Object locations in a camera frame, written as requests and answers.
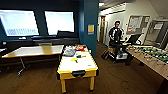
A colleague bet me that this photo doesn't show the yellow wooden gaming table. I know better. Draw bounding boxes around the yellow wooden gaming table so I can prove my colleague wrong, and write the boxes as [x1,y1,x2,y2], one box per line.
[55,45,100,94]

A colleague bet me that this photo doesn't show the teal ping pong paddle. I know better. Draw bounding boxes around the teal ping pong paddle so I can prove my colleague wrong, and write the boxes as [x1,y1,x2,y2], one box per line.
[77,54,86,59]

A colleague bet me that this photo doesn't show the colourful game box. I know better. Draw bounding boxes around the colourful game box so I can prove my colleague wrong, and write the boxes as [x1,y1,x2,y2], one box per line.
[63,46,77,57]

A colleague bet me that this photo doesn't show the yellow ping pong paddle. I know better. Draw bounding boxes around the yellow ping pong paddle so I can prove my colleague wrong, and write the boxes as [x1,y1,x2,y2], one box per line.
[70,57,79,64]

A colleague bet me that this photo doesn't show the brown wooden door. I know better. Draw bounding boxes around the brown wooden door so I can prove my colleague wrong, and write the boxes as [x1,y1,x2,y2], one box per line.
[99,16,107,44]

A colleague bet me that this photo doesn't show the dark sofa cushion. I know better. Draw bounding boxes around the dark sofa cushion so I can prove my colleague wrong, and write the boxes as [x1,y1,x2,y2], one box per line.
[56,30,72,38]

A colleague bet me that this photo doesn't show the person in dark clothes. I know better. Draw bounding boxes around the person in dark clothes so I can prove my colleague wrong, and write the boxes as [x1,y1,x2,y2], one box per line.
[108,20,124,48]

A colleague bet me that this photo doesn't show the bright window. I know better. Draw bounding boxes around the bright window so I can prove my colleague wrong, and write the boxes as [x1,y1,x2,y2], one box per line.
[44,10,76,36]
[0,9,40,37]

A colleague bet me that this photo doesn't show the black wheeled cart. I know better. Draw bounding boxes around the black wheeled cart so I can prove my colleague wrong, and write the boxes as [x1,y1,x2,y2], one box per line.
[113,39,138,64]

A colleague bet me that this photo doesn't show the white paper sign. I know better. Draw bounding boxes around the white paper sign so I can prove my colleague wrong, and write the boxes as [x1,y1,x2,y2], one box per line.
[38,42,53,46]

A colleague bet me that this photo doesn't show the black monitor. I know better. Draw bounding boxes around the black monitor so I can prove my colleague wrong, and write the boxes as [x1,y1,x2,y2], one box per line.
[126,33,143,45]

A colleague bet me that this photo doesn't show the long wooden table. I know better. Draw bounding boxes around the long wooden table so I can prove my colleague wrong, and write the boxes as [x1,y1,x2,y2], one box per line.
[1,44,65,77]

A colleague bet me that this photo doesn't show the yellow wall sign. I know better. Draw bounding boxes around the yellow wall sign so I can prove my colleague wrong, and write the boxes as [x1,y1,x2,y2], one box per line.
[87,24,95,35]

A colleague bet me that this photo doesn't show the black floor cable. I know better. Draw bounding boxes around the black floor cable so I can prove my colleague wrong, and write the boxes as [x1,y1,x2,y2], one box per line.
[107,59,135,91]

